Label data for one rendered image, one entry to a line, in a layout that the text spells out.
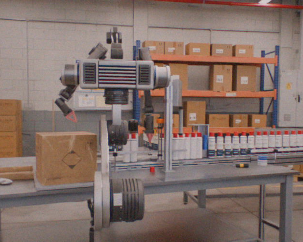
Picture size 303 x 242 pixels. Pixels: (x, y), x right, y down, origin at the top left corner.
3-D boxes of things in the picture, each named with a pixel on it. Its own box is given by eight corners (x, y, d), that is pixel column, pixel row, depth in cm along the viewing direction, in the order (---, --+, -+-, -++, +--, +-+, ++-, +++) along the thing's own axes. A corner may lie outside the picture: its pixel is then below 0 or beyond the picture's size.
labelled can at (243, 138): (243, 155, 278) (244, 131, 277) (247, 156, 273) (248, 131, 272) (238, 155, 276) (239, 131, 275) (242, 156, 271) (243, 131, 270)
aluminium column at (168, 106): (169, 169, 238) (170, 76, 234) (171, 170, 234) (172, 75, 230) (163, 170, 236) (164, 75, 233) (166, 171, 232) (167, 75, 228)
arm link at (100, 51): (101, 36, 220) (113, 47, 221) (93, 48, 230) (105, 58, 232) (61, 75, 192) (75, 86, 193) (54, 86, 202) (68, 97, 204)
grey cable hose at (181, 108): (181, 135, 244) (182, 106, 243) (183, 135, 241) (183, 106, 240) (177, 135, 243) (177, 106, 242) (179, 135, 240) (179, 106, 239)
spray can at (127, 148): (129, 161, 242) (129, 133, 241) (131, 162, 237) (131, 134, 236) (121, 162, 240) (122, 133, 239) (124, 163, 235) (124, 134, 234)
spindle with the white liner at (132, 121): (136, 154, 276) (136, 119, 274) (140, 156, 267) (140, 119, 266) (126, 155, 272) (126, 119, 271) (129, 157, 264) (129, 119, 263)
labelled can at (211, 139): (212, 157, 267) (212, 131, 266) (216, 158, 263) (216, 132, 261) (207, 157, 265) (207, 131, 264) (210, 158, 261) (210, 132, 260)
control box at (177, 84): (181, 106, 247) (182, 80, 246) (178, 106, 231) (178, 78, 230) (168, 106, 250) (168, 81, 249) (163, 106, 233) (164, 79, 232)
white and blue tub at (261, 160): (266, 164, 266) (266, 155, 265) (267, 165, 259) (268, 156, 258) (257, 163, 267) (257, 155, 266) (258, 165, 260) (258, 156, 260)
